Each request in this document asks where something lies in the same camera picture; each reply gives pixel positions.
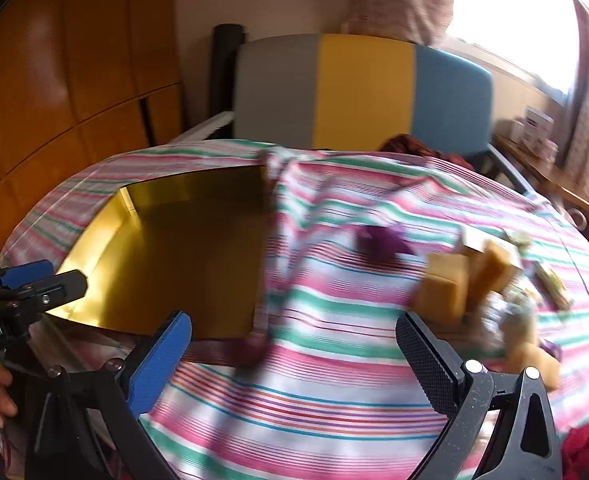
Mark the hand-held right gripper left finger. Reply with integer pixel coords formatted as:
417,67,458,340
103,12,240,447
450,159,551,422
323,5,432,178
24,310,195,480

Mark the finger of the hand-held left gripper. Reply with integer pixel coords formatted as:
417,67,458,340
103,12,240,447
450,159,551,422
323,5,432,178
5,269,89,314
0,259,55,306

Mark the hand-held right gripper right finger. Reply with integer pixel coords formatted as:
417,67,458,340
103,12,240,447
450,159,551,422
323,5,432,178
395,311,565,480

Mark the yellow cake packet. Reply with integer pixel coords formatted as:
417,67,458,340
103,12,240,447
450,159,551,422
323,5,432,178
469,239,523,307
413,252,471,322

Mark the gold lined gift box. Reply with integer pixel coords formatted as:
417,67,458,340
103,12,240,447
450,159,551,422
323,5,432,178
44,165,276,367

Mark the purple candy wrapper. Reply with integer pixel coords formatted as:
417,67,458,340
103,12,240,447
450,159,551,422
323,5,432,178
355,224,416,264

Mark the clear pale snack packet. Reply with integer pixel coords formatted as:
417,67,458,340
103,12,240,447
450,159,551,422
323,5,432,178
474,292,542,353

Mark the striped pink green cloth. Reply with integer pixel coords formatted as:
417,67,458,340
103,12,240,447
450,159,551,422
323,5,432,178
0,140,589,480

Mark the orange cake packet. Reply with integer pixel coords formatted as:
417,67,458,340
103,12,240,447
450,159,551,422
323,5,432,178
507,341,561,392

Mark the orange wooden wardrobe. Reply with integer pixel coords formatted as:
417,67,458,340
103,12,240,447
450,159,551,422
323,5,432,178
0,0,185,266

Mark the dark red cloth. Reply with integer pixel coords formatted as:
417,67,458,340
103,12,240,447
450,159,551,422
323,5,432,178
379,133,475,170

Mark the wooden side table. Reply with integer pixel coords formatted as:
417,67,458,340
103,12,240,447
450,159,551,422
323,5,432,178
494,132,589,217

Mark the white cardboard box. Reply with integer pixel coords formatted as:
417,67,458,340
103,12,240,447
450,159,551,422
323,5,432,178
521,105,556,148

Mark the black rolled mat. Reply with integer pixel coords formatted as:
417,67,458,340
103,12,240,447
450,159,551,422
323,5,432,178
212,24,248,116

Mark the grey yellow blue sofa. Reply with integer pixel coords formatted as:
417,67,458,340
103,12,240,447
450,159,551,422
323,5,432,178
169,34,537,196

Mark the window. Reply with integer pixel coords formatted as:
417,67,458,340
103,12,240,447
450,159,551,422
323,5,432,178
448,0,581,97

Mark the pink hanging cloth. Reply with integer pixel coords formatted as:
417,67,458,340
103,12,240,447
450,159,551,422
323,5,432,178
341,0,455,47

